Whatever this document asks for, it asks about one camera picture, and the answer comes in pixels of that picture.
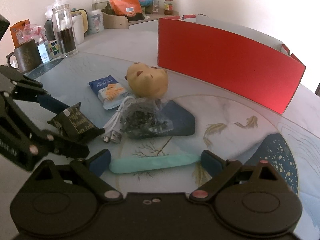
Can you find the teal plastic strip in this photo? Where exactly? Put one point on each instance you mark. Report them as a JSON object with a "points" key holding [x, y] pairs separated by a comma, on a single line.
{"points": [[132, 165]]}

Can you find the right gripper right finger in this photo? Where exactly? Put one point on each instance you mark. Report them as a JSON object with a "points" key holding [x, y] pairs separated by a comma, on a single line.
{"points": [[221, 171]]}

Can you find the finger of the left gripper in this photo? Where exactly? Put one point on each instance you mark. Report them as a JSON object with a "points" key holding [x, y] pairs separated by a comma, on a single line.
{"points": [[49, 142], [26, 89]]}

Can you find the red lidded sauce jar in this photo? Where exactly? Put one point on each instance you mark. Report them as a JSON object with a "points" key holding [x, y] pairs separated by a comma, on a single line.
{"points": [[168, 10]]}

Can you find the yellow spotted squishy toy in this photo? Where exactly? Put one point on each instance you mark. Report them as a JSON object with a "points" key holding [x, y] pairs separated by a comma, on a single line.
{"points": [[145, 81]]}

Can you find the red cardboard box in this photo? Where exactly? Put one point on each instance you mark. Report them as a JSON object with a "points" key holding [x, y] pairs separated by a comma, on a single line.
{"points": [[231, 61]]}

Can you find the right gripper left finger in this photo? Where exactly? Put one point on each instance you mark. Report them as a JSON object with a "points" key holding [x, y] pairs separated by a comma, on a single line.
{"points": [[87, 173]]}

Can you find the clear bag dark tea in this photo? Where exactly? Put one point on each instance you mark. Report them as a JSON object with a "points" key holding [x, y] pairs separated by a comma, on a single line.
{"points": [[143, 118]]}

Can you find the rubiks cube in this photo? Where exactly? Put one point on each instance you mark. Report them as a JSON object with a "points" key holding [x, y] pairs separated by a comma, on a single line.
{"points": [[48, 50]]}

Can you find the white patterned cup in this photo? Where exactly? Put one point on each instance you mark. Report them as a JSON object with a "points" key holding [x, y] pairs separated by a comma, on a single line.
{"points": [[95, 21]]}

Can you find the blue biscuit packet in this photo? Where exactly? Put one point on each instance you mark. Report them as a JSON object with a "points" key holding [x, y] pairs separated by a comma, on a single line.
{"points": [[109, 91]]}

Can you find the dark ceramic mug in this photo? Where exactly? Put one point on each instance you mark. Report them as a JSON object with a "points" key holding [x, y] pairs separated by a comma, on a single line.
{"points": [[27, 57]]}

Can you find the black snack packet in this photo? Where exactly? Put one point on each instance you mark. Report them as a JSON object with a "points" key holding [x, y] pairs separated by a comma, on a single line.
{"points": [[73, 124]]}

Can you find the glass tumbler dark liquid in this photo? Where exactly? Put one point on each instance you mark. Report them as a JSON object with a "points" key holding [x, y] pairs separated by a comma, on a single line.
{"points": [[63, 30]]}

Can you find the white kettle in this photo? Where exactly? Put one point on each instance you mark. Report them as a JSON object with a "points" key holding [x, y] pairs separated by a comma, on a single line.
{"points": [[78, 27]]}

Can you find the red candy bag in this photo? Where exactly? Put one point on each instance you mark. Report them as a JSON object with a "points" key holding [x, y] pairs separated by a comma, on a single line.
{"points": [[23, 31]]}

